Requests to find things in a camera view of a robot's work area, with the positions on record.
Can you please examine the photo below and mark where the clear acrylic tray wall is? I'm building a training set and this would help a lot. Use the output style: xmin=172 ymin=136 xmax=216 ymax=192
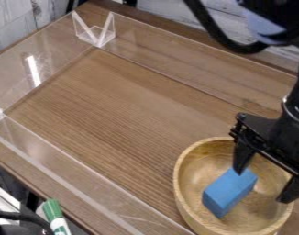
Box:
xmin=0 ymin=109 xmax=193 ymax=235

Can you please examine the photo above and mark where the brown wooden bowl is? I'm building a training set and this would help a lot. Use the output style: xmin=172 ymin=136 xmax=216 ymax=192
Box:
xmin=172 ymin=137 xmax=293 ymax=235

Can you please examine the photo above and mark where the green and white marker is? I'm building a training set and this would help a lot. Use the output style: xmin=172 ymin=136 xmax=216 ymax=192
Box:
xmin=41 ymin=198 xmax=72 ymax=235

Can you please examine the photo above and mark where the black cable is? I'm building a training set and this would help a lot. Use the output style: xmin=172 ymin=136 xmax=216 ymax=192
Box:
xmin=0 ymin=210 xmax=54 ymax=235

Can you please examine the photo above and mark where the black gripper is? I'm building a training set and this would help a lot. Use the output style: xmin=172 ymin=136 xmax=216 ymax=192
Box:
xmin=230 ymin=95 xmax=299 ymax=204

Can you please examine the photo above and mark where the blue rectangular block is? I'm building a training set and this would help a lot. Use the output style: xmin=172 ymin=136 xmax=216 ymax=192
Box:
xmin=201 ymin=168 xmax=257 ymax=218

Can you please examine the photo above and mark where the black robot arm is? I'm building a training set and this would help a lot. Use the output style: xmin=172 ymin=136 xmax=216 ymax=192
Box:
xmin=184 ymin=0 xmax=299 ymax=204

